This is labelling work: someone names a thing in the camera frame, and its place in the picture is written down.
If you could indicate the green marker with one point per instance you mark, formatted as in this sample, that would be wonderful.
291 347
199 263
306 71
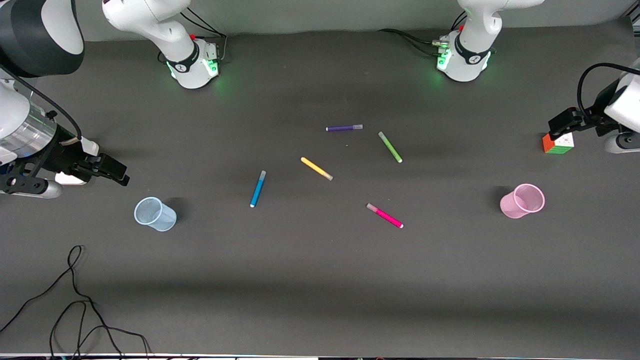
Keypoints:
390 147

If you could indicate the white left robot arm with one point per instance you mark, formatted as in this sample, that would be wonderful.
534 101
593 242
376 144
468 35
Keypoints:
470 55

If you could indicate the multicolour puzzle cube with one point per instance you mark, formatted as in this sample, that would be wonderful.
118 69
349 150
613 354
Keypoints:
559 144

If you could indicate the purple marker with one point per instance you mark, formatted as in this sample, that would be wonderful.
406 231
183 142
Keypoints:
342 128

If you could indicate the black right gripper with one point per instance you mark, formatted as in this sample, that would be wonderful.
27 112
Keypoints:
64 152

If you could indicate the pink marker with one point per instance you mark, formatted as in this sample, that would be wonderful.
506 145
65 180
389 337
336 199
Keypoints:
385 215

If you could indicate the light blue plastic cup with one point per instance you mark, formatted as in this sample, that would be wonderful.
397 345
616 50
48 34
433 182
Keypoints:
155 216

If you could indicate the white desk lamp stand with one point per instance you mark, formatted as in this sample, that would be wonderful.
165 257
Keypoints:
90 146

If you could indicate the yellow marker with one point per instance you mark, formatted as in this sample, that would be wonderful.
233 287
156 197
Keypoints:
316 168

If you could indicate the pink plastic cup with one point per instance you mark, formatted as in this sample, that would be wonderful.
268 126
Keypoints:
520 204

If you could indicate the blue marker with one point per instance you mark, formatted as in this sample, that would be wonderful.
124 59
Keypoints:
258 189

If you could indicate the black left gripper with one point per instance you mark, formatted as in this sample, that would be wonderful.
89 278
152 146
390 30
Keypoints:
593 116

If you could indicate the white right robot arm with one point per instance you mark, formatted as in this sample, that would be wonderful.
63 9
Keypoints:
150 20

